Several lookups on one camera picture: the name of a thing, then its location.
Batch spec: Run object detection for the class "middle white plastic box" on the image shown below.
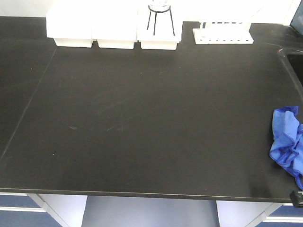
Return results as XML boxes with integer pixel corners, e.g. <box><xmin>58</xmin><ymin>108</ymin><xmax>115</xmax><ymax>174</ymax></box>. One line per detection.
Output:
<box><xmin>91</xmin><ymin>8</ymin><xmax>137</xmax><ymax>49</ymax></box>

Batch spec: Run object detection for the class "white test tube rack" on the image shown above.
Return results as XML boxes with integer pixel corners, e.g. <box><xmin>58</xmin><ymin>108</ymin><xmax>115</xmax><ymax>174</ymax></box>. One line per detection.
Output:
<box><xmin>193</xmin><ymin>21</ymin><xmax>254</xmax><ymax>44</ymax></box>

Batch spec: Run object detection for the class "black wire tripod stand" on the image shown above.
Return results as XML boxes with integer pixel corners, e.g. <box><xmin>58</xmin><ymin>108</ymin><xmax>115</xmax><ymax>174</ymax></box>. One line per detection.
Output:
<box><xmin>146</xmin><ymin>0</ymin><xmax>176</xmax><ymax>36</ymax></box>

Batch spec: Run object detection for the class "blue base cabinet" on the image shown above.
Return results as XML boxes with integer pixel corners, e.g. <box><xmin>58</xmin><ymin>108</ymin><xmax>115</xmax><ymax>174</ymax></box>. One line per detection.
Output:
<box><xmin>216</xmin><ymin>201</ymin><xmax>303</xmax><ymax>227</ymax></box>
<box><xmin>0</xmin><ymin>192</ymin><xmax>88</xmax><ymax>227</ymax></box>

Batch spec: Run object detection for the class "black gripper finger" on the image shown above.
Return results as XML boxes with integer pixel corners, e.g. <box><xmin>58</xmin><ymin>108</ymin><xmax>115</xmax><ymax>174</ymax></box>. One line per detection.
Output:
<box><xmin>290</xmin><ymin>191</ymin><xmax>303</xmax><ymax>208</ymax></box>

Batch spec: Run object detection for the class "left white plastic box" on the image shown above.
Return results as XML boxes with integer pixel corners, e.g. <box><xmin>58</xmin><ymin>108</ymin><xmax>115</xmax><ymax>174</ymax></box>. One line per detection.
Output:
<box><xmin>46</xmin><ymin>0</ymin><xmax>94</xmax><ymax>48</ymax></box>

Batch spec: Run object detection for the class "black lab sink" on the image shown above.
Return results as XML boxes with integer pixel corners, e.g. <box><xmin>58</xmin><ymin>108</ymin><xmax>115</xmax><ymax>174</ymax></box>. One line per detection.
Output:
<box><xmin>277</xmin><ymin>48</ymin><xmax>303</xmax><ymax>99</ymax></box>

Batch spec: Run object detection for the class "right white plastic box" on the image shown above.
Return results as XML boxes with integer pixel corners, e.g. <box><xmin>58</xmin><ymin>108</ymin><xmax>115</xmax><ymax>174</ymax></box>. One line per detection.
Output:
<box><xmin>137</xmin><ymin>7</ymin><xmax>183</xmax><ymax>50</ymax></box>

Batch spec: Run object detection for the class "dark monitor corner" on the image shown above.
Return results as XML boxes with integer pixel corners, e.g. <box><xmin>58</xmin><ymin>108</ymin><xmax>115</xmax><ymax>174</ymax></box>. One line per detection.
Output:
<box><xmin>290</xmin><ymin>1</ymin><xmax>303</xmax><ymax>35</ymax></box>

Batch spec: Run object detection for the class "blue microfiber cloth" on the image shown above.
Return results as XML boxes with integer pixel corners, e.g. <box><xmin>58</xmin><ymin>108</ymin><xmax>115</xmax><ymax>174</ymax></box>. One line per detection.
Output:
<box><xmin>269</xmin><ymin>106</ymin><xmax>303</xmax><ymax>189</ymax></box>

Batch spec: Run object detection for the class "white plastic box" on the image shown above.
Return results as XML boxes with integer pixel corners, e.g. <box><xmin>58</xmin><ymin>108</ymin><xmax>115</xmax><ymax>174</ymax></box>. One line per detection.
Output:
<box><xmin>91</xmin><ymin>8</ymin><xmax>137</xmax><ymax>49</ymax></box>
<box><xmin>46</xmin><ymin>0</ymin><xmax>94</xmax><ymax>48</ymax></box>
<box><xmin>137</xmin><ymin>7</ymin><xmax>183</xmax><ymax>50</ymax></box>

